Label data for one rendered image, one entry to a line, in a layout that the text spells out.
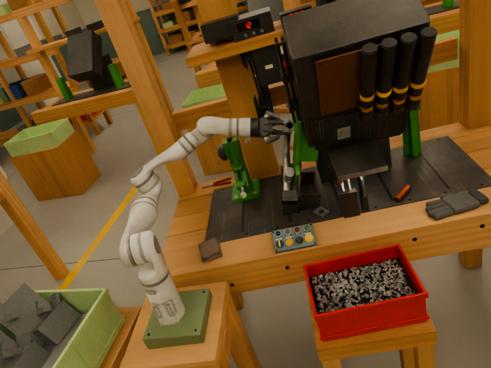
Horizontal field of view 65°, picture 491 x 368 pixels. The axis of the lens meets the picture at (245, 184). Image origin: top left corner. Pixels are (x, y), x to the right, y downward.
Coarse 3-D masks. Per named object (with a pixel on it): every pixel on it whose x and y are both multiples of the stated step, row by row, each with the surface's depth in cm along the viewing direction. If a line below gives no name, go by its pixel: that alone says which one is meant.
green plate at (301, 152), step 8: (296, 120) 142; (296, 128) 142; (296, 136) 142; (304, 136) 139; (296, 144) 142; (304, 144) 141; (296, 152) 142; (304, 152) 143; (312, 152) 143; (296, 160) 143; (304, 160) 144; (312, 160) 144
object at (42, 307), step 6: (42, 300) 142; (12, 306) 135; (36, 306) 141; (42, 306) 141; (48, 306) 139; (6, 312) 133; (12, 312) 134; (18, 312) 132; (42, 312) 137; (6, 318) 133; (12, 318) 130
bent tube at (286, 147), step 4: (284, 120) 148; (288, 120) 148; (292, 120) 148; (284, 124) 148; (288, 124) 151; (292, 124) 148; (284, 128) 148; (288, 128) 155; (292, 128) 148; (284, 132) 148; (288, 132) 148; (292, 132) 148; (284, 136) 156; (288, 136) 155; (284, 140) 158; (288, 140) 158; (284, 144) 159; (288, 144) 159; (284, 148) 159; (288, 148) 159; (284, 152) 159; (288, 152) 159; (284, 156) 159; (288, 156) 159; (284, 160) 158; (288, 160) 158; (284, 164) 158; (288, 164) 158; (284, 168) 157; (284, 172) 157; (284, 184) 155; (288, 184) 155; (284, 188) 155; (288, 188) 154
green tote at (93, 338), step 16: (80, 288) 142; (96, 288) 139; (80, 304) 146; (96, 304) 132; (112, 304) 140; (96, 320) 132; (112, 320) 139; (80, 336) 124; (96, 336) 131; (112, 336) 138; (64, 352) 117; (80, 352) 124; (96, 352) 130
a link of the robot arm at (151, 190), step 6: (150, 180) 146; (156, 180) 148; (144, 186) 146; (150, 186) 146; (156, 186) 147; (144, 192) 148; (150, 192) 147; (156, 192) 143; (138, 198) 131; (150, 198) 132; (156, 198) 137; (156, 204) 133
